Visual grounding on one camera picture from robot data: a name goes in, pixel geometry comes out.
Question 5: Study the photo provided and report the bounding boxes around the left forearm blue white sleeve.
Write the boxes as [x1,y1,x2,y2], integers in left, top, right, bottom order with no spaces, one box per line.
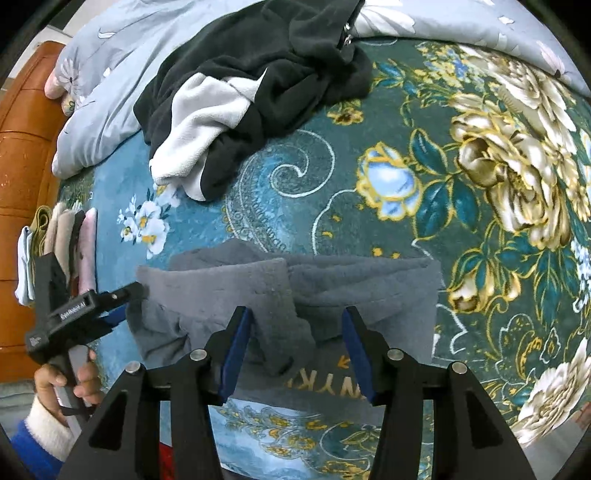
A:
[10,397,75,480]

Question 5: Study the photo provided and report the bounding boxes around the grey sweatpants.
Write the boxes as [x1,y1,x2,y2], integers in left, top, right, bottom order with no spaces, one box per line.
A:
[126,239,443,424]

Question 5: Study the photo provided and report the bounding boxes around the light blue floral duvet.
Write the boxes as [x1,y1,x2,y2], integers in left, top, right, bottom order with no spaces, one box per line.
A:
[45,1,590,179]

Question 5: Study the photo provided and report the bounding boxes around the black white jacket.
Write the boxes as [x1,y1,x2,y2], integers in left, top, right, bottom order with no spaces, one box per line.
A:
[134,1,372,202]

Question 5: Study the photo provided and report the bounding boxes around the stack of folded clothes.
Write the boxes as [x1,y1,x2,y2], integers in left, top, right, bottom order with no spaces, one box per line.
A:
[14,202,98,307]

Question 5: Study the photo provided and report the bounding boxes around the teal floral blanket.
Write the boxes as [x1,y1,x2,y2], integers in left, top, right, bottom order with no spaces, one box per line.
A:
[60,40,590,479]

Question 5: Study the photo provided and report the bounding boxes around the person's left hand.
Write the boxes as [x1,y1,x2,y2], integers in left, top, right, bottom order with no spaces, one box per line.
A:
[33,349,105,418]

